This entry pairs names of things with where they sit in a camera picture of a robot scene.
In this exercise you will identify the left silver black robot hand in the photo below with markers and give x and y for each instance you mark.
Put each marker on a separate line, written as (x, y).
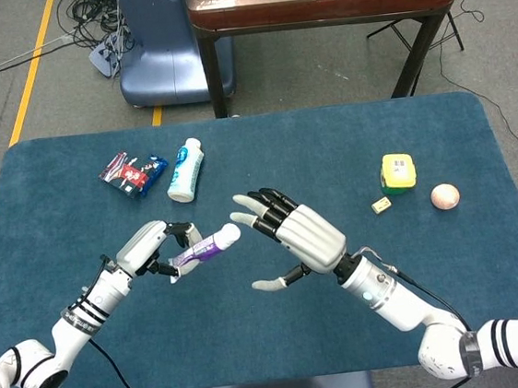
(139, 248)

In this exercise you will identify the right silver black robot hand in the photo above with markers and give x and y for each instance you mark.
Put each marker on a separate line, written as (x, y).
(310, 239)

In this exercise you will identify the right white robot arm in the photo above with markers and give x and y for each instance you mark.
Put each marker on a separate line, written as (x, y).
(390, 296)

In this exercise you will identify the blue snack packet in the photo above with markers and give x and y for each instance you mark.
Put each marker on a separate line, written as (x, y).
(156, 163)

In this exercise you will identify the brown mahjong table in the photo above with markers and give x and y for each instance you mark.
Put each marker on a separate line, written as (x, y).
(323, 6)

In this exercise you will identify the blue grey machine base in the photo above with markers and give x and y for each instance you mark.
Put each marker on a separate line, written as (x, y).
(162, 65)

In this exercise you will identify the blue carpet table cover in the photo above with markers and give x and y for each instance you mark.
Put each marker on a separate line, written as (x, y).
(282, 154)

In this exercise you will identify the small cream mahjong tile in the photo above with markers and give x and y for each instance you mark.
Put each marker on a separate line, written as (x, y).
(381, 205)

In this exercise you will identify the purple white tube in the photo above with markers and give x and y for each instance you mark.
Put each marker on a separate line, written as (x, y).
(209, 245)

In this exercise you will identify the red black snack packet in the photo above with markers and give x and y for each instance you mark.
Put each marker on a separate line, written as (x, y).
(124, 173)

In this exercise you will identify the yellow lidded green container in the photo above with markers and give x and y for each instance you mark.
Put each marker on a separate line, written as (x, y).
(398, 170)

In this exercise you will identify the white blue plastic bottle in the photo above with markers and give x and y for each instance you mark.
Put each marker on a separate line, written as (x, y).
(185, 171)

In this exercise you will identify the pink ball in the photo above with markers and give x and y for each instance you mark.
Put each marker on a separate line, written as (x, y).
(445, 196)

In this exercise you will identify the grey power strip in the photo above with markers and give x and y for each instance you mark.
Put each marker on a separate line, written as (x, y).
(103, 57)

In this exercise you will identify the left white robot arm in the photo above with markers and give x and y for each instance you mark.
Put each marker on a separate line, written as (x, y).
(78, 324)

